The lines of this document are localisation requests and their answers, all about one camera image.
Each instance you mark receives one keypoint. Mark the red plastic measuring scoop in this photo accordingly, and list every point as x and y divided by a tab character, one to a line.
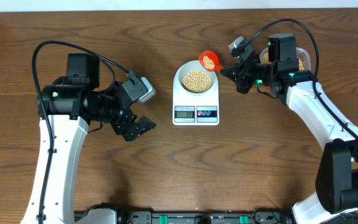
209	60

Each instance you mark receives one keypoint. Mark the pale blue round bowl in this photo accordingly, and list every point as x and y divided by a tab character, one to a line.
189	66

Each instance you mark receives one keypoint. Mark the white digital kitchen scale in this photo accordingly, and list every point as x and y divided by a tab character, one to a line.
195	110

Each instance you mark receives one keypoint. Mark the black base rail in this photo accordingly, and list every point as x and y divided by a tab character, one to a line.
143	217

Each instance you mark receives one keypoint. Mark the yellow soybeans pile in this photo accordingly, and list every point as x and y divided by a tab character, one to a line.
266	60

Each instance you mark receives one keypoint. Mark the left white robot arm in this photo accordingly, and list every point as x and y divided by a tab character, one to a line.
66	109

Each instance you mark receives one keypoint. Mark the clear plastic food container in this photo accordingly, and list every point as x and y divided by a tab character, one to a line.
300	53

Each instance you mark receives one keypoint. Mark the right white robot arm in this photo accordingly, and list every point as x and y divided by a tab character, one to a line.
336	182

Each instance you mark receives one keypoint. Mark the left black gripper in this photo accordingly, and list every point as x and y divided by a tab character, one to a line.
121	126

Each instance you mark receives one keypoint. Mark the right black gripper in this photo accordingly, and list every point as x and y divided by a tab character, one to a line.
238	74

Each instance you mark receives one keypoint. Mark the soybeans in bowl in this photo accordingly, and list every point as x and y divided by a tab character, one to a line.
197	81

